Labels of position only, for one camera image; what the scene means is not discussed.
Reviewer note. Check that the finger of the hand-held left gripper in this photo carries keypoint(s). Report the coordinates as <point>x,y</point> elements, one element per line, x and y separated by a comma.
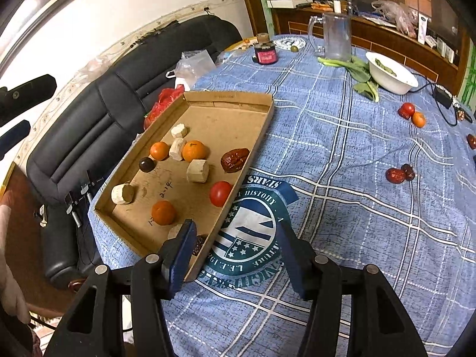
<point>13,134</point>
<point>29,91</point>

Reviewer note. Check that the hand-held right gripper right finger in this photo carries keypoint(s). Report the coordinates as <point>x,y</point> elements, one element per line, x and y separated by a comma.
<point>297,264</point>

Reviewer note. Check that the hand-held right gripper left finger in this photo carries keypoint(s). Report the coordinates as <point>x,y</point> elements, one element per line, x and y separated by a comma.
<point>182,256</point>

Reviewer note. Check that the dark brown date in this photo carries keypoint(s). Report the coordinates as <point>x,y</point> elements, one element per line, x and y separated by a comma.
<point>199,246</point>

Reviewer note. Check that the orange tangerine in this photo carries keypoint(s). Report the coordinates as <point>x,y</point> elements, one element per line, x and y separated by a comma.
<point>160,150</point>
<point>194,151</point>
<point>419,119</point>
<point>163,212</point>

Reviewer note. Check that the red tomato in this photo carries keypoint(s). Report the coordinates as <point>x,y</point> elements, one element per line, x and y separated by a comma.
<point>408,109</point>
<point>220,193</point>

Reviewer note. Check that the dark round plum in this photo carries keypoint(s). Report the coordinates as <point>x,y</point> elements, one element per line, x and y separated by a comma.
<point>146,164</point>

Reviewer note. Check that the large red date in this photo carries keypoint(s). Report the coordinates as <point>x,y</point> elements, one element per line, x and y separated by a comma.
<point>234,160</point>

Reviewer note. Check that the cardboard tray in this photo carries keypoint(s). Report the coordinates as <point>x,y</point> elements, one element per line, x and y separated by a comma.
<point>208,126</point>

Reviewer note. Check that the black leather sofa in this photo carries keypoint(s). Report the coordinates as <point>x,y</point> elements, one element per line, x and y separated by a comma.
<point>93,119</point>

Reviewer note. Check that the blue checked tablecloth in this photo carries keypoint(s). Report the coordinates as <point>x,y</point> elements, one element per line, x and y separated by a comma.
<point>353,212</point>

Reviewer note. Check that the red plastic bag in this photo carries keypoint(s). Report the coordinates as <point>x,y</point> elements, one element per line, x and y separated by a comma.
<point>165,100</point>

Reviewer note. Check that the dark red date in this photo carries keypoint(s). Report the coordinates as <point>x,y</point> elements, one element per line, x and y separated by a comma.
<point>409,173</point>

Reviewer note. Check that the clear plastic bag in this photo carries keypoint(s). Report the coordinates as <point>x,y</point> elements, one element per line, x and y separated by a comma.
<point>193,68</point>
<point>398,16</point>

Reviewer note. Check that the small red date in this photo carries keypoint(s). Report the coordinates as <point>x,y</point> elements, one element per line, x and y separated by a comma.
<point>401,112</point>

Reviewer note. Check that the green bok choy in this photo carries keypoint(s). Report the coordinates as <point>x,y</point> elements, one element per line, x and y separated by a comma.
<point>359,72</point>

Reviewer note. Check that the white bowl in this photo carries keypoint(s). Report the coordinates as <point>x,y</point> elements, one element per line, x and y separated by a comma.
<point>394,81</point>

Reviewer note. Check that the pink label jar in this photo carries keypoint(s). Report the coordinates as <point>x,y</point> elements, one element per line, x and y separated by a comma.
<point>265,56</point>

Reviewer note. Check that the green leaves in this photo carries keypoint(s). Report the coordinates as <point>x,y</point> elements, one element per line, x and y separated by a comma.
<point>385,67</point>

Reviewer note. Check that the white patterned round coaster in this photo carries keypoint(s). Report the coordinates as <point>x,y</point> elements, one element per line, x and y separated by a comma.
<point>288,42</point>

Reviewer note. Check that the small brown wooden object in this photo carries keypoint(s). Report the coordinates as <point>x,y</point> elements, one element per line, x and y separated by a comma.
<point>462,113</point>

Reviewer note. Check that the clear glass pitcher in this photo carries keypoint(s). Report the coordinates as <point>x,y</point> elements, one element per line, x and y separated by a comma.
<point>334,37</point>

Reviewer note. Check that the wooden cabinet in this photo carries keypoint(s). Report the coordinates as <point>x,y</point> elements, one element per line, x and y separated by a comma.
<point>375,37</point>

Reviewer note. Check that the flat white box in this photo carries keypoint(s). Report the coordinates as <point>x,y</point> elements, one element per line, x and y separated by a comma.
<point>282,3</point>

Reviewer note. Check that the white cup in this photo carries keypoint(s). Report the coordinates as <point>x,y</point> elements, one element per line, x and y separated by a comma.
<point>337,6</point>

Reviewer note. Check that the white bottle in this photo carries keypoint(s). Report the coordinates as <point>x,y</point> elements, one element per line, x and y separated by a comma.
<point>422,28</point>

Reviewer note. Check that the bamboo wall poster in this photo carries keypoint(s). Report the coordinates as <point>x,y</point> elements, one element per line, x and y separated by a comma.
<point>470,89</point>

